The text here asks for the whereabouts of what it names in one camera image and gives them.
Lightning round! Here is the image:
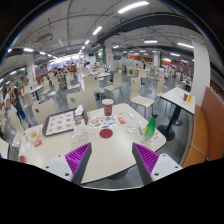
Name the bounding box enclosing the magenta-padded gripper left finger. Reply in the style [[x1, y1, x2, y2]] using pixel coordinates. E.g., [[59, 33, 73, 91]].
[[43, 142, 93, 185]]

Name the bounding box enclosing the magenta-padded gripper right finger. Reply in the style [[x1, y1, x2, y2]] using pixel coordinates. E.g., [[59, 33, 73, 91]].
[[131, 142, 184, 186]]

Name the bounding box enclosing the green drink bottle black cap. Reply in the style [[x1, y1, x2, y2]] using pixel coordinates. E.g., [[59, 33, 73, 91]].
[[142, 113, 158, 144]]

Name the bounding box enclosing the white red printed leaflet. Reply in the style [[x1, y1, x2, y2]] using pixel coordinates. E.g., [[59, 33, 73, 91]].
[[146, 129, 165, 145]]

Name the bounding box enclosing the clear plastic bag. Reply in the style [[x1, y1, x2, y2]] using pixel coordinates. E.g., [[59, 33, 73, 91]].
[[125, 120, 143, 135]]

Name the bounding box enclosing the flat round red coaster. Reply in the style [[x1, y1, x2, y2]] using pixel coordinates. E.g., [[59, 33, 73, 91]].
[[99, 128, 114, 140]]

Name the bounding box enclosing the brown food tray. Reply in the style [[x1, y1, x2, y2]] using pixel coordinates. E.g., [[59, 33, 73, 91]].
[[42, 108, 89, 137]]

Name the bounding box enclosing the white crumpled napkin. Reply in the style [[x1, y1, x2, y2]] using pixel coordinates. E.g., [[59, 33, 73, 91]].
[[73, 104, 85, 117]]

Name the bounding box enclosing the beige chair with round hole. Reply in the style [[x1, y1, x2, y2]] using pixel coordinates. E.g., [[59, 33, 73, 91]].
[[66, 90, 98, 113], [31, 98, 59, 125]]

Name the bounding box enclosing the red paper cup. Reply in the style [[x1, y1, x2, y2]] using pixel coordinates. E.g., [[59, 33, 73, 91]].
[[101, 98, 115, 117]]

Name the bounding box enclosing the orange bench seat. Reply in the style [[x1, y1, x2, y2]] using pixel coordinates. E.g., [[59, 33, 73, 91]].
[[181, 86, 224, 169]]

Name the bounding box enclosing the group of beige chairs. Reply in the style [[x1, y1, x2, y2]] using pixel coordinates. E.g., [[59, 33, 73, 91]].
[[19, 59, 188, 118]]

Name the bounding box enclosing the person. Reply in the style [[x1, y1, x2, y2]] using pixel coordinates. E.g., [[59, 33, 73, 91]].
[[3, 98, 21, 133], [7, 79, 32, 128]]

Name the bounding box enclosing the ceiling air conditioner unit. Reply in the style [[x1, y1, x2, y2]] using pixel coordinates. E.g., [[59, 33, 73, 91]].
[[34, 33, 54, 46]]

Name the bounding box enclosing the group of ceiling lights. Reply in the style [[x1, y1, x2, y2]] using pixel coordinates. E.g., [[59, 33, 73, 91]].
[[0, 0, 196, 84]]

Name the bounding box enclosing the white table black pedestal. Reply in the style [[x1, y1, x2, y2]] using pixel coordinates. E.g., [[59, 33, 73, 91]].
[[156, 87, 196, 142]]

